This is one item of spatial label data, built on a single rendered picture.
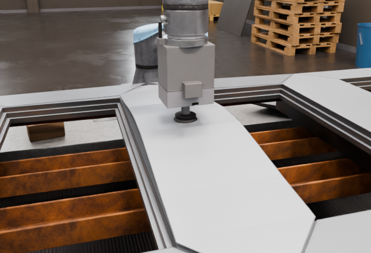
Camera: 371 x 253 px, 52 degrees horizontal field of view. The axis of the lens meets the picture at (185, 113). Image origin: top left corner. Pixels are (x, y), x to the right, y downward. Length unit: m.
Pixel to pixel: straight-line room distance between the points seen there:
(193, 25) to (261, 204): 0.29
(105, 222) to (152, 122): 0.20
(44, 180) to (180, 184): 0.46
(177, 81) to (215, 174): 0.17
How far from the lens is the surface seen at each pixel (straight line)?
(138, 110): 0.76
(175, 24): 0.62
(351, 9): 6.27
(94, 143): 1.14
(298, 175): 0.93
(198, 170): 0.56
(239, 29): 7.27
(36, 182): 0.93
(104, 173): 0.92
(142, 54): 1.38
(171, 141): 0.62
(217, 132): 0.65
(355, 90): 1.09
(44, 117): 0.95
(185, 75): 0.64
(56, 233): 0.75
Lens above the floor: 1.15
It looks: 21 degrees down
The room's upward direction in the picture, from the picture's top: straight up
